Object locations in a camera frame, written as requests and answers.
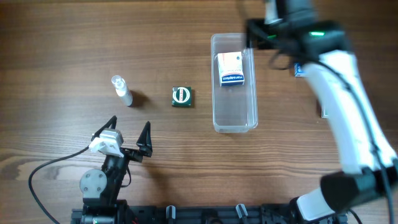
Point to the blue medicine box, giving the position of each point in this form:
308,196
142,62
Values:
298,71

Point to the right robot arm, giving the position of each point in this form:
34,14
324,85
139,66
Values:
368,162

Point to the white spray bottle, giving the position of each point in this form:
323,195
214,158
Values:
122,90

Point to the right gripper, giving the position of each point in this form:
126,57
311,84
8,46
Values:
256,34

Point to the dark green square box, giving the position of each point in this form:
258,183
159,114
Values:
182,96

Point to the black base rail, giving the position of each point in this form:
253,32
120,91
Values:
264,214

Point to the clear plastic container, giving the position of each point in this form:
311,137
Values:
234,107

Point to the white green Panadol box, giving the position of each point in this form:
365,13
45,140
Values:
324,113

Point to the white Hansaplast box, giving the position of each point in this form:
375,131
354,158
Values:
230,68

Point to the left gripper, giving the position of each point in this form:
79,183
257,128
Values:
129,152

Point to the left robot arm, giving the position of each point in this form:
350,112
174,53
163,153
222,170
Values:
101,187

